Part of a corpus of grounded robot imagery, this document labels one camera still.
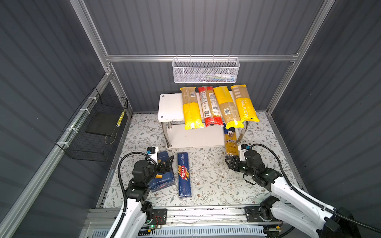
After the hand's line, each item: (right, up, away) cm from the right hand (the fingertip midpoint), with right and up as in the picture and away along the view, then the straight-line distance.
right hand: (230, 161), depth 82 cm
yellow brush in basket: (-60, +24, -3) cm, 65 cm away
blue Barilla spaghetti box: (-26, -9, 0) cm, 27 cm away
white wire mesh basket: (-11, +67, +41) cm, 80 cm away
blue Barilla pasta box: (-37, -9, -4) cm, 39 cm away
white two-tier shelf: (-32, +26, -10) cm, 42 cm away
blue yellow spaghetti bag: (+3, +9, +9) cm, 13 cm away
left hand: (-36, +4, -3) cm, 36 cm away
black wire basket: (-72, +15, -10) cm, 74 cm away
